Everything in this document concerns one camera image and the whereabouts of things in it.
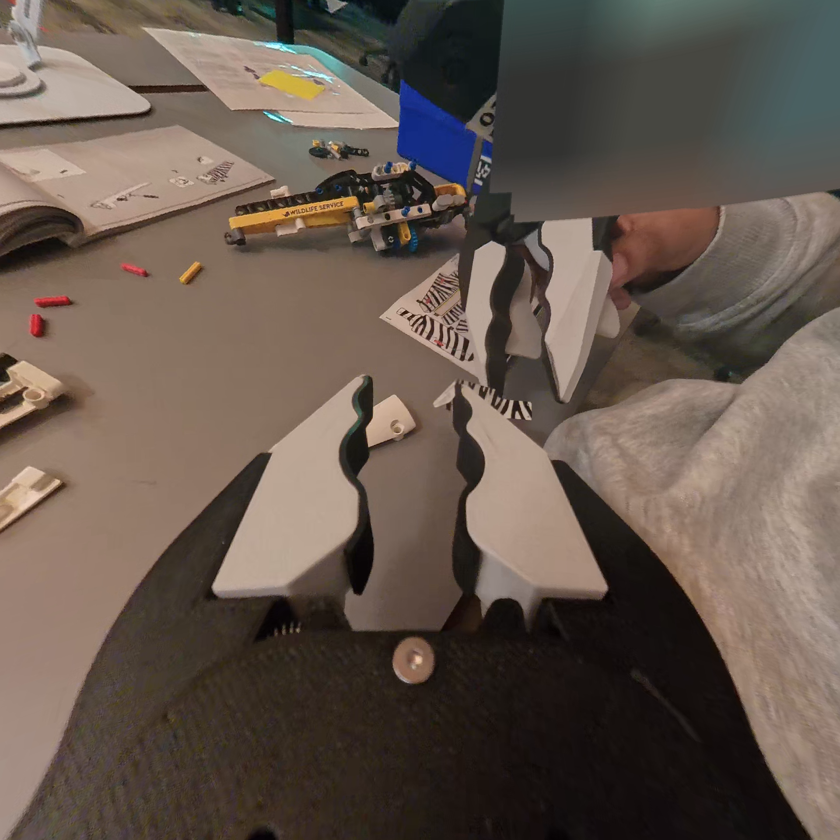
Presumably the white rounded tray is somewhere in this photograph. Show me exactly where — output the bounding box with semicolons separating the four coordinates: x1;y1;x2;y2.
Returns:
0;45;153;127

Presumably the curved white lego panel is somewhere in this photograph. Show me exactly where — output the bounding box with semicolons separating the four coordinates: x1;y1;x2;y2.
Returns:
364;394;419;449

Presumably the long white lego panel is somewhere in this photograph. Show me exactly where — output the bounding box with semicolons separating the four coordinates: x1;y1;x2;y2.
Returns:
0;466;63;532

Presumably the white device on round base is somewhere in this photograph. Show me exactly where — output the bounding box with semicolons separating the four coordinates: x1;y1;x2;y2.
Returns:
0;0;47;70

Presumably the paper sheet with yellow patch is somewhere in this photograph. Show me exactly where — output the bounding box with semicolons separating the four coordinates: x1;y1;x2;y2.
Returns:
144;28;382;130

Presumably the person's right hand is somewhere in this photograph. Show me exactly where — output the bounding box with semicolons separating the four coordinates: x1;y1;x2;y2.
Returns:
609;205;724;309

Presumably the zebra sticker sheet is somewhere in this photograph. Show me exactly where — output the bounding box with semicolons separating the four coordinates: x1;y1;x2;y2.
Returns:
379;252;490;363

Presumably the person's grey sweatshirt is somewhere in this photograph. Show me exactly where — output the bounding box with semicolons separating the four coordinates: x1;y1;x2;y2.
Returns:
543;308;840;840

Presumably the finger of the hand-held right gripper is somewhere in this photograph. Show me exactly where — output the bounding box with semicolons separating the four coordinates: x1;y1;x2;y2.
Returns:
525;218;616;404
465;241;547;396

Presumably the open instruction booklet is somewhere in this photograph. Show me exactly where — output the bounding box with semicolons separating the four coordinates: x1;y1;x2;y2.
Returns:
0;125;277;260

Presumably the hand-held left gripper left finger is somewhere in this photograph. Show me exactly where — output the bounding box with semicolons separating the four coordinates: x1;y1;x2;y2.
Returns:
210;374;376;599

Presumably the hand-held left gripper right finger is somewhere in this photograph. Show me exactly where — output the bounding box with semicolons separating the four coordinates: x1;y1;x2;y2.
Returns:
450;382;610;626

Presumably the yellow lego helicopter model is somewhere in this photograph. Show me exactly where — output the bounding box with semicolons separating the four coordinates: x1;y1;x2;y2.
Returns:
225;164;470;253

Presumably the blue plastic bin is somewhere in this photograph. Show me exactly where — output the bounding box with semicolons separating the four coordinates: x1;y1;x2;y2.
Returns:
397;79;493;194

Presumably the white toy panel assembly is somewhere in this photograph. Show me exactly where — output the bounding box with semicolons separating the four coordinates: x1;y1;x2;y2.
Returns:
0;354;67;427

